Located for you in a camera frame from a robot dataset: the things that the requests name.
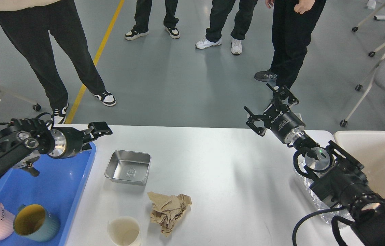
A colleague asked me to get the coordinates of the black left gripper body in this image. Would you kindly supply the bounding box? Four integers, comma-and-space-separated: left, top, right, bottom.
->
48, 127, 84, 159

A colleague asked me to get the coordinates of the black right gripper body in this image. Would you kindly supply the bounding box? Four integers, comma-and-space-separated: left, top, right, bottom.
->
263, 108, 306, 144

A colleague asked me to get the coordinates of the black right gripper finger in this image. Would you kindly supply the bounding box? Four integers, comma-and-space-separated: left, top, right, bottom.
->
266, 83, 300, 111
243, 106, 268, 137

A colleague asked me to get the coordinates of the stainless steel rectangular tray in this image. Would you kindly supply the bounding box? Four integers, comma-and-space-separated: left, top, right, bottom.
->
104, 150, 151, 186

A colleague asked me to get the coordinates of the blue-green mug yellow inside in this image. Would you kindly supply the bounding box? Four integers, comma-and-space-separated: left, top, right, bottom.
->
13, 204, 60, 242

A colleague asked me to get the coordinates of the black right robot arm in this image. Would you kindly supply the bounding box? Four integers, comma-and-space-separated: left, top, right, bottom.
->
244, 86, 385, 246

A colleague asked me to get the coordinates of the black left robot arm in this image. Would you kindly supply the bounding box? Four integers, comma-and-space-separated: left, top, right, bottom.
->
0, 114, 112, 179

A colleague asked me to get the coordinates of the blue plastic tray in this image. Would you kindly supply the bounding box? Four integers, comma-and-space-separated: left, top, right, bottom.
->
0, 143, 96, 246

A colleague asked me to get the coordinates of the person with grey sneakers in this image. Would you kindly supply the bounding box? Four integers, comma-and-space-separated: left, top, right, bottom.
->
254, 0, 326, 89

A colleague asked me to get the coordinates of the white paper cup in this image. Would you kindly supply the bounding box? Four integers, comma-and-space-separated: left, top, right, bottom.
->
107, 216, 142, 246

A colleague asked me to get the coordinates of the crumpled brown paper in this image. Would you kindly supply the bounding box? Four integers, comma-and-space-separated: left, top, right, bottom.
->
147, 192, 191, 237

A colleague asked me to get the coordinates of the person with white sneakers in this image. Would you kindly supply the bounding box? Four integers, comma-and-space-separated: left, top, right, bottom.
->
195, 0, 258, 55

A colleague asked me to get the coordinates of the white plastic bin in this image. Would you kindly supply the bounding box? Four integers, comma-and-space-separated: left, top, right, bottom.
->
333, 131, 385, 197

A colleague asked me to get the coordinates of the person with black-white sneakers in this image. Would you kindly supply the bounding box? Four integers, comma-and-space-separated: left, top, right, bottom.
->
124, 0, 181, 41

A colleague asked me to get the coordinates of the crushed clear plastic bottle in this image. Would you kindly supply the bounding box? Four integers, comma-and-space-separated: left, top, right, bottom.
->
293, 168, 353, 226

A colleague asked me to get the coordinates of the person in cream top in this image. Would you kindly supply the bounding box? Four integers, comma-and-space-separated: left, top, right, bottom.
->
0, 0, 116, 124

